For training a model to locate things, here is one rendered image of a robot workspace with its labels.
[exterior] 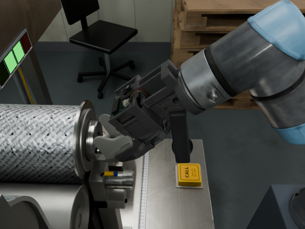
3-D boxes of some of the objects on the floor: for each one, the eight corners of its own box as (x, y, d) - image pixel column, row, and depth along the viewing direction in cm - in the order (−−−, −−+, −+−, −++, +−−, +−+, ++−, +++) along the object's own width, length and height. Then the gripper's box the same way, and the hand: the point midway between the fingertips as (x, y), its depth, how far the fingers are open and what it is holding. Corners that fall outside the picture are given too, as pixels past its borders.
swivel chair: (140, 62, 298) (135, -36, 230) (139, 99, 252) (134, -12, 184) (83, 63, 297) (62, -36, 229) (71, 100, 251) (41, -11, 183)
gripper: (169, 45, 39) (77, 112, 48) (171, 89, 31) (61, 158, 41) (202, 82, 43) (111, 136, 53) (210, 129, 35) (102, 182, 45)
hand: (106, 151), depth 48 cm, fingers closed
